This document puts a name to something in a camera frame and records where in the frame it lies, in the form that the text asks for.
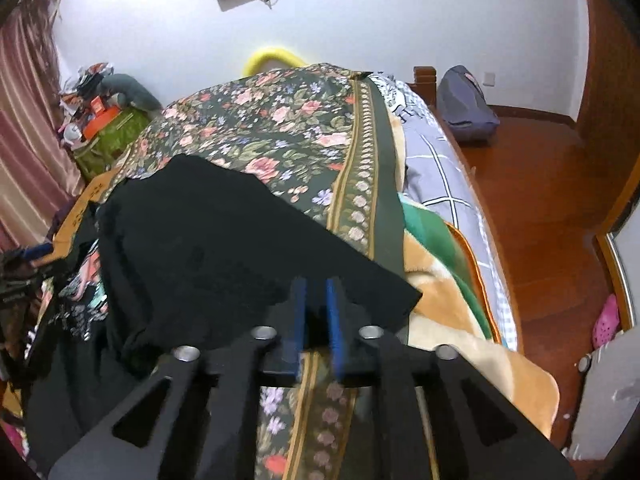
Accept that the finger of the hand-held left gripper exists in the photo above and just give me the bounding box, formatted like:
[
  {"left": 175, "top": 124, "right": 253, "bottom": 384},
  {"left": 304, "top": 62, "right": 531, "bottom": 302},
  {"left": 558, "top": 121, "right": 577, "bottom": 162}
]
[{"left": 12, "top": 241, "right": 55, "bottom": 266}]

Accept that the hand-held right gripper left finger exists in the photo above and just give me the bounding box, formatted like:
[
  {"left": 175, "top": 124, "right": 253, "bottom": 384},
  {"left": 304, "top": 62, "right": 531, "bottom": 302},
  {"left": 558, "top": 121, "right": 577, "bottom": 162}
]
[{"left": 47, "top": 276, "right": 308, "bottom": 480}]

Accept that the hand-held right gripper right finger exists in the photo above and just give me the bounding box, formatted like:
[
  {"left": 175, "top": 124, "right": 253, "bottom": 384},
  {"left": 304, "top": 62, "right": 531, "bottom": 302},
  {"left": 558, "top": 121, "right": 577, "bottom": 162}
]
[{"left": 325, "top": 277, "right": 576, "bottom": 480}]

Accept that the black cloth garment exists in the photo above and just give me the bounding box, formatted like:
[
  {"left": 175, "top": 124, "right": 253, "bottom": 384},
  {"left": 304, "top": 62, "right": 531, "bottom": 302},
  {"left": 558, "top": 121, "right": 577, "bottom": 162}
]
[{"left": 22, "top": 154, "right": 423, "bottom": 461}]

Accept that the brown cardboard box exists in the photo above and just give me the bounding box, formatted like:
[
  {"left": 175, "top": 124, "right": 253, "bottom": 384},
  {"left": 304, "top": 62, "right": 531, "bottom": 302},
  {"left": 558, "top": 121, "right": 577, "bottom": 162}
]
[{"left": 50, "top": 167, "right": 126, "bottom": 261}]

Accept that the black printed shirt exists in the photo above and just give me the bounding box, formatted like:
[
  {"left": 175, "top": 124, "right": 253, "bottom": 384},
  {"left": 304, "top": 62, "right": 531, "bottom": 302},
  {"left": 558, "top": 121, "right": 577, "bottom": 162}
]
[{"left": 50, "top": 240, "right": 111, "bottom": 343}]

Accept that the beige green fleece blanket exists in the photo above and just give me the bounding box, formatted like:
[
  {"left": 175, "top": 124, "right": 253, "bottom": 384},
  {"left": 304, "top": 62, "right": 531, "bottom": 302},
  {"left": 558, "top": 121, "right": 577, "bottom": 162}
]
[{"left": 390, "top": 115, "right": 558, "bottom": 441}]

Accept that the green fabric bag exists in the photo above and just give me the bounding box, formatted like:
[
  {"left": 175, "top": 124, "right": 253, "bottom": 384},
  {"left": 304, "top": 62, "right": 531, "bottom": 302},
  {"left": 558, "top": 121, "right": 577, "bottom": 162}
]
[{"left": 75, "top": 107, "right": 153, "bottom": 183}]

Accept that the pink striped curtain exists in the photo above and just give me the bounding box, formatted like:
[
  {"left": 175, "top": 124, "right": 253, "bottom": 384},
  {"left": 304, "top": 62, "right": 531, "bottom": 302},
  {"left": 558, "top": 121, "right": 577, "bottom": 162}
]
[{"left": 0, "top": 0, "right": 86, "bottom": 253}]

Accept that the orange box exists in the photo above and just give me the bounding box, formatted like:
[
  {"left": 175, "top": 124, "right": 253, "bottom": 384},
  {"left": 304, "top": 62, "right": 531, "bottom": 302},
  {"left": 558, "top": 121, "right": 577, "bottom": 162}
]
[{"left": 82, "top": 106, "right": 123, "bottom": 141}]

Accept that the pile of household clutter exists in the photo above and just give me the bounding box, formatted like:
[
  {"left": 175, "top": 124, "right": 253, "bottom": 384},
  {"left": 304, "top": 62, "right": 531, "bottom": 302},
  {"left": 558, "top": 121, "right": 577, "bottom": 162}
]
[{"left": 59, "top": 62, "right": 118, "bottom": 111}]

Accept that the grey checked bedsheet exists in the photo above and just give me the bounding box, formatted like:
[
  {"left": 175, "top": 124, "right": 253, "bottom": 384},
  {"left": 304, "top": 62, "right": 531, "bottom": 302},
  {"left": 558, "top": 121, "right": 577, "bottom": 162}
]
[{"left": 370, "top": 72, "right": 523, "bottom": 353}]

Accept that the dark floral blanket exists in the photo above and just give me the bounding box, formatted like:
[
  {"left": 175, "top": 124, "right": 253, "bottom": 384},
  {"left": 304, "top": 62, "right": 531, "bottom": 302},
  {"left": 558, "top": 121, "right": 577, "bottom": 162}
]
[{"left": 102, "top": 62, "right": 408, "bottom": 480}]

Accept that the blue grey backpack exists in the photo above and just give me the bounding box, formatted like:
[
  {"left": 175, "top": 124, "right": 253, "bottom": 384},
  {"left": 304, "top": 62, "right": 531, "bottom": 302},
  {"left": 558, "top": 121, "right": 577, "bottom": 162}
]
[{"left": 437, "top": 65, "right": 501, "bottom": 143}]

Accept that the pink slipper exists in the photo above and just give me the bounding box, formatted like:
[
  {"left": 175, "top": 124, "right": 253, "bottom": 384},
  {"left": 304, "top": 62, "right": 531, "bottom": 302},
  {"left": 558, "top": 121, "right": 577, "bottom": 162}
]
[{"left": 592, "top": 294, "right": 621, "bottom": 351}]

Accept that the white plastic appliance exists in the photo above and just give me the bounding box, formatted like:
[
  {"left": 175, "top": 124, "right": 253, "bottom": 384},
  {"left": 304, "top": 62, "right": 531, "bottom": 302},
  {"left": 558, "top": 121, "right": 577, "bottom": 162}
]
[{"left": 565, "top": 327, "right": 640, "bottom": 461}]

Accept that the wooden wardrobe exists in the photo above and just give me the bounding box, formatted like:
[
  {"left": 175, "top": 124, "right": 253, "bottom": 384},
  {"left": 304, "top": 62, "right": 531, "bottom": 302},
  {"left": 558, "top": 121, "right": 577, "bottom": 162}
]
[{"left": 575, "top": 0, "right": 640, "bottom": 331}]

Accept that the wooden bed post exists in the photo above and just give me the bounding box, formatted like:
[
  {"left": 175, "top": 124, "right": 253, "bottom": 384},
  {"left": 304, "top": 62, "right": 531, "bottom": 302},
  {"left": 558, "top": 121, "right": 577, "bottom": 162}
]
[{"left": 412, "top": 66, "right": 441, "bottom": 108}]

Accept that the yellow padded bed rail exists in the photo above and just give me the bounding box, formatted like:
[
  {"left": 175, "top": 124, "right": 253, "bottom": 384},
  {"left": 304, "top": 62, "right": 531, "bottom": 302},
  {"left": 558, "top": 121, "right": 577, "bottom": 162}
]
[{"left": 242, "top": 46, "right": 307, "bottom": 76}]

